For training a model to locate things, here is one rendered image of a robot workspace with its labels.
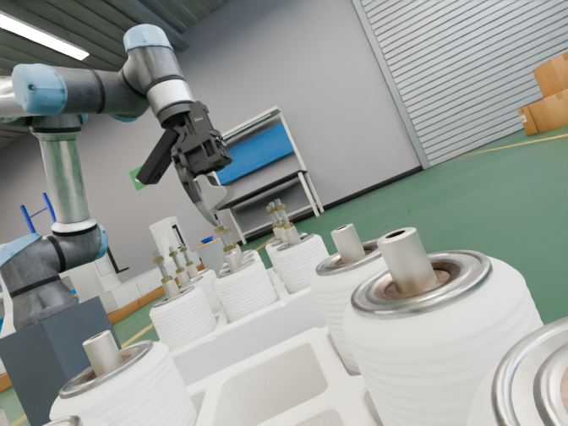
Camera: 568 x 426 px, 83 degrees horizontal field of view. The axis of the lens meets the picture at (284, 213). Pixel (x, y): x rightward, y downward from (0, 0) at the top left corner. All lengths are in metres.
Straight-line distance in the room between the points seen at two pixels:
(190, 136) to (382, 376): 0.50
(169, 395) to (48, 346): 0.73
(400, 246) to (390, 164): 5.38
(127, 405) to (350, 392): 0.17
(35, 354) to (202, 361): 0.60
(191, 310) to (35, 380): 0.61
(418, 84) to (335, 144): 1.53
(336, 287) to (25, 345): 0.92
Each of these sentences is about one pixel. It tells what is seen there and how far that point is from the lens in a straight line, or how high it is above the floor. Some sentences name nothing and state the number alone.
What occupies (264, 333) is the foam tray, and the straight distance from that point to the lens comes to 0.54.
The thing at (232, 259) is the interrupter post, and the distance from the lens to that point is 0.58.
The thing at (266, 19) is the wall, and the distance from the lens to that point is 6.33.
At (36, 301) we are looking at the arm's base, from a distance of 1.08.
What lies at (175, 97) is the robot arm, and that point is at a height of 0.56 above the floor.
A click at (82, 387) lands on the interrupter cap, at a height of 0.25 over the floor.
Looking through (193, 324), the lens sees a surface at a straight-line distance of 0.58.
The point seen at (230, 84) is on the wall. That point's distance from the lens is 6.20.
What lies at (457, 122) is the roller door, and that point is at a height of 0.47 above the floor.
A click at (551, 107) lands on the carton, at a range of 3.91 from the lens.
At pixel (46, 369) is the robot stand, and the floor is 0.18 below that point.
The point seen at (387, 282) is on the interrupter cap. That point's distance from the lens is 0.21.
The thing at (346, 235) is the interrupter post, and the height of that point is 0.27.
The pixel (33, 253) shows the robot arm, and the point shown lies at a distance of 1.10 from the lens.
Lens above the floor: 0.32
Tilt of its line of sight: 1 degrees down
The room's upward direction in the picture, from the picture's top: 23 degrees counter-clockwise
